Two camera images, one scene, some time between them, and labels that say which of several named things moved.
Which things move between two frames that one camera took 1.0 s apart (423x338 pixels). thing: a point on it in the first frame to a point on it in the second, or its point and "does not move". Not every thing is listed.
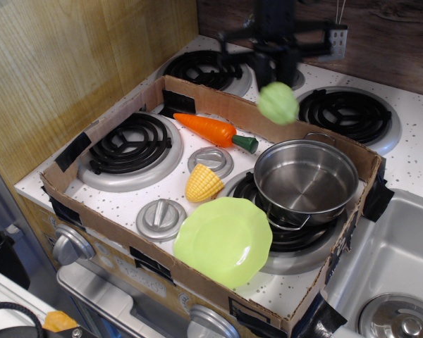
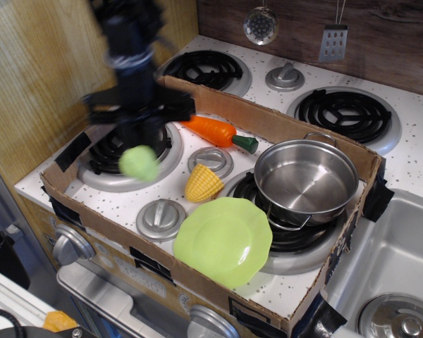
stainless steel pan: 311,178 does not move
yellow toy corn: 202,184 does not move
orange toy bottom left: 56,320 does not move
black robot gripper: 276,40 to 138,100
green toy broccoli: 278,103 to 139,162
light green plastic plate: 228,240 does not move
